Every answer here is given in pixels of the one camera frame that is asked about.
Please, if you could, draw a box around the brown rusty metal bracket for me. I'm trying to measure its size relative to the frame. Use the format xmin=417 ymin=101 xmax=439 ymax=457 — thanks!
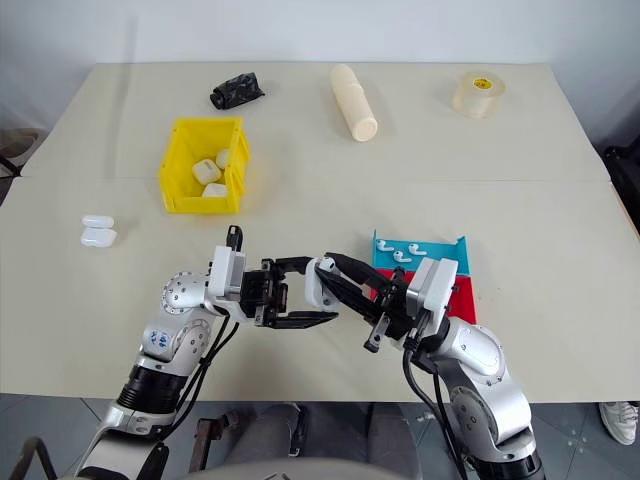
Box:
xmin=193 ymin=413 xmax=240 ymax=472

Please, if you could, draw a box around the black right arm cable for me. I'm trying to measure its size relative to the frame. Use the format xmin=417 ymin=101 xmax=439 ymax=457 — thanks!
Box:
xmin=401 ymin=339 xmax=484 ymax=480

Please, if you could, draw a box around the clear tape roll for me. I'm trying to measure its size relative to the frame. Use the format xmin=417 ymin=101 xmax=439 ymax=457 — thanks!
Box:
xmin=451 ymin=70 xmax=509 ymax=120

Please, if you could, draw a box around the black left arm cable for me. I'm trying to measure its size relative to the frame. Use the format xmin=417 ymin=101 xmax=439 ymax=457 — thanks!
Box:
xmin=172 ymin=224 xmax=247 ymax=406

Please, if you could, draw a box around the cream cylindrical roll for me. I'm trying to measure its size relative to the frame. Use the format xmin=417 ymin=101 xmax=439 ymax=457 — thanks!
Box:
xmin=329 ymin=63 xmax=379 ymax=143

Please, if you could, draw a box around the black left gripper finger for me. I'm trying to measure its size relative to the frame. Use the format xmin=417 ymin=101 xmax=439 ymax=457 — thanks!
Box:
xmin=271 ymin=310 xmax=341 ymax=332
xmin=272 ymin=255 xmax=315 ymax=277

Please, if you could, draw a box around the grey round stool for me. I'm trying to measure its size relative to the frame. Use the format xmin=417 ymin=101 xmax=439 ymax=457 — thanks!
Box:
xmin=0 ymin=126 xmax=42 ymax=177

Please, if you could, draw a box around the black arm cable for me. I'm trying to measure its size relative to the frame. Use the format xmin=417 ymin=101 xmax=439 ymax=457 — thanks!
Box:
xmin=172 ymin=224 xmax=247 ymax=406
xmin=401 ymin=339 xmax=484 ymax=480

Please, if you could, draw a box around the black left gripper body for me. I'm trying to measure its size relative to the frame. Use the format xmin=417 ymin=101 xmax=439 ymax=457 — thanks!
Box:
xmin=239 ymin=258 xmax=292 ymax=329

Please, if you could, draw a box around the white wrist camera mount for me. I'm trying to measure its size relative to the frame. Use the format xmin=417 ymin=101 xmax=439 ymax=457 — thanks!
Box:
xmin=206 ymin=244 xmax=249 ymax=321
xmin=406 ymin=256 xmax=459 ymax=322

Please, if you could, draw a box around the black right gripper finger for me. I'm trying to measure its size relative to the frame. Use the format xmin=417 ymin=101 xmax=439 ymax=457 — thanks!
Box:
xmin=314 ymin=268 xmax=386 ymax=329
xmin=324 ymin=251 xmax=399 ymax=296

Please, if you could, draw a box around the white shoe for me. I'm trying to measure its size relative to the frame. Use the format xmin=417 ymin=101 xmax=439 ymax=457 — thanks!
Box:
xmin=598 ymin=399 xmax=640 ymax=447

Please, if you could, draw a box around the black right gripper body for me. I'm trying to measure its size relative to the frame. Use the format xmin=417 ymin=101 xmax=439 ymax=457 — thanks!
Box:
xmin=361 ymin=268 xmax=427 ymax=354

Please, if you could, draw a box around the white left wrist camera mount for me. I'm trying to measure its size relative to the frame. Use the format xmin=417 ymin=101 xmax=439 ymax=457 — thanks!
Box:
xmin=206 ymin=244 xmax=249 ymax=321

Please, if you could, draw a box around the yellow plastic bin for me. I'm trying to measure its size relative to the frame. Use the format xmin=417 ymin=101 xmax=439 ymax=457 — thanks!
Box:
xmin=157 ymin=116 xmax=252 ymax=216

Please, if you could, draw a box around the red tray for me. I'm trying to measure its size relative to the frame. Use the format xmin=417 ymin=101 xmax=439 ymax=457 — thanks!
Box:
xmin=374 ymin=268 xmax=480 ymax=324

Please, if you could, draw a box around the black crumpled bag roll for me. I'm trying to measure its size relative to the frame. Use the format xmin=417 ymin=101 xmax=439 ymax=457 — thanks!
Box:
xmin=208 ymin=71 xmax=267 ymax=110

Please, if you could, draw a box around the black curved tube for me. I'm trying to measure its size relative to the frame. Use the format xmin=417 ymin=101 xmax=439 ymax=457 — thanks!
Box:
xmin=13 ymin=436 xmax=57 ymax=480

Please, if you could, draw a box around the blue tray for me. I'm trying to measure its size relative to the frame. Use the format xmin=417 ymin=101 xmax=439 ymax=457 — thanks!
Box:
xmin=370 ymin=229 xmax=474 ymax=278

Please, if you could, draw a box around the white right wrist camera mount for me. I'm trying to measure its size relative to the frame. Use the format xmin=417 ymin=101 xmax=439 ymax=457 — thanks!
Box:
xmin=406 ymin=256 xmax=459 ymax=322

